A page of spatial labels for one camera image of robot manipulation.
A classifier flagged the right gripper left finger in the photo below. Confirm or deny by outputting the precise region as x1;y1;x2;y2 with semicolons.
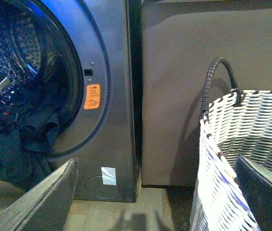
0;158;78;231

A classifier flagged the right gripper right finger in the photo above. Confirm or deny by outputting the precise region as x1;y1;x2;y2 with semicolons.
235;155;272;231

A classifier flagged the dark navy blue garment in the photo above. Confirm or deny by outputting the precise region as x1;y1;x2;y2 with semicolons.
0;83;62;191

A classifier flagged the grey front-load washing machine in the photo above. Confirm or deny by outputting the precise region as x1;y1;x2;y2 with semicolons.
0;0;139;203

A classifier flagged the white grey woven laundry basket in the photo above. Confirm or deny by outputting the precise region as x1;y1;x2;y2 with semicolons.
189;57;272;231

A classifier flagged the white tape strip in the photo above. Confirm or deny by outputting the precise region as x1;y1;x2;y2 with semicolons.
101;167;117;186

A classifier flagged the orange warning sticker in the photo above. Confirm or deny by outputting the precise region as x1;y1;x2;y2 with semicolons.
84;84;100;110

